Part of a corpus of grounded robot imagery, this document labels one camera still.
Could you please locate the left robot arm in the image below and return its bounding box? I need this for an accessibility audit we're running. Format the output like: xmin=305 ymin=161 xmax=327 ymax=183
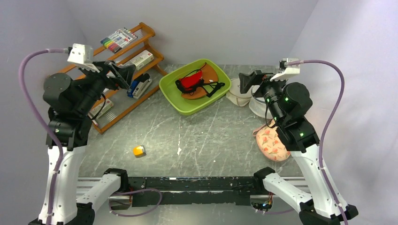
xmin=32 ymin=61 xmax=136 ymax=225

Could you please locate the colored marker pack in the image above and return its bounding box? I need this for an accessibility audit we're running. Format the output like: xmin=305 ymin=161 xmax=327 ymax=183
xmin=100 ymin=28 xmax=138 ymax=53

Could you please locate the wooden shelf rack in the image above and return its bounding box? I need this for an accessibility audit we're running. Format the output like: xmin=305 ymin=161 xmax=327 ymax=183
xmin=43 ymin=23 xmax=166 ymax=138

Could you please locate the beige embroidered bag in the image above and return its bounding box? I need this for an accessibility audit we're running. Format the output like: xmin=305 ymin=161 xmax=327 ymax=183
xmin=226 ymin=78 xmax=252 ymax=107

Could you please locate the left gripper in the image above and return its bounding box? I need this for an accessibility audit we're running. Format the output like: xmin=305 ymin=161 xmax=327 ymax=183
xmin=76 ymin=60 xmax=137 ymax=113

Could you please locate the yellow white small block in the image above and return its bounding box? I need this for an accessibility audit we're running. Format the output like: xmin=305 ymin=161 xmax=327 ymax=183
xmin=132 ymin=145 xmax=146 ymax=158

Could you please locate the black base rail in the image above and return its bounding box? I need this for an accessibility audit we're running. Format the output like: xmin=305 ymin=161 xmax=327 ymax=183
xmin=109 ymin=176 xmax=268 ymax=210

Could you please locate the white small box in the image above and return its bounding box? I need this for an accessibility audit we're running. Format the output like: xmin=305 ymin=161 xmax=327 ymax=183
xmin=124 ymin=50 xmax=154 ymax=70

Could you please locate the floral pink pouch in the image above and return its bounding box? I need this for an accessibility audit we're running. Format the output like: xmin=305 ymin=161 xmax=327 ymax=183
xmin=253 ymin=120 xmax=291 ymax=162

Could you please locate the red black bra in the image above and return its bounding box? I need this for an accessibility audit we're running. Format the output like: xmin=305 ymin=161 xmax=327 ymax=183
xmin=175 ymin=63 xmax=226 ymax=98

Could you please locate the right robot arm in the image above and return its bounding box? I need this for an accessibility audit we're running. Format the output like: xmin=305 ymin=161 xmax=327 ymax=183
xmin=238 ymin=70 xmax=359 ymax=225

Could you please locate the orange brown bra pad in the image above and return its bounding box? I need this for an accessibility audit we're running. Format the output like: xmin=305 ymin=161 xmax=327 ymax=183
xmin=181 ymin=63 xmax=219 ymax=100

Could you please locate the green plastic tray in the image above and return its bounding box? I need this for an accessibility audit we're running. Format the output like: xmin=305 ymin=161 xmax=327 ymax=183
xmin=159 ymin=59 xmax=231 ymax=116

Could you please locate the red white flat box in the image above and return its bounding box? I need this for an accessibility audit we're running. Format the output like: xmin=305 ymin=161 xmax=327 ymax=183
xmin=88 ymin=99 xmax=114 ymax=120

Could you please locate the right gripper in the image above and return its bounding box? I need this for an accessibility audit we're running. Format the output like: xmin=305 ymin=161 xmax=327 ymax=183
xmin=239 ymin=69 xmax=290 ymax=124

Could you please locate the blue black stapler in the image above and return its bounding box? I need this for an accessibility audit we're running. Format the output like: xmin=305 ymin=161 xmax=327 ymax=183
xmin=127 ymin=73 xmax=152 ymax=99

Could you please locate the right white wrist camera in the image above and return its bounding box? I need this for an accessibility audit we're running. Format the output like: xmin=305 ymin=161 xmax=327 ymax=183
xmin=270 ymin=58 xmax=301 ymax=81

